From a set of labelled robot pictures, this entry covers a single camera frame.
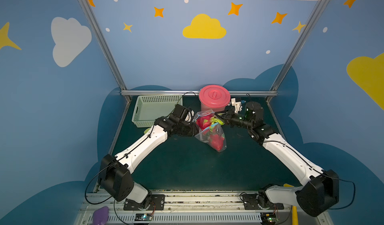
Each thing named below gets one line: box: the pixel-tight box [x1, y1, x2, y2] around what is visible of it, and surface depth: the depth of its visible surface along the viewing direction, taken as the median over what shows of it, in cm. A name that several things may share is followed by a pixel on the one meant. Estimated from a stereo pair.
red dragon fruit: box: [196, 113, 225, 151], surface depth 77 cm
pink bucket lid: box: [198, 84, 231, 109], surface depth 100 cm
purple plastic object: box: [92, 206, 109, 225], surface depth 72 cm
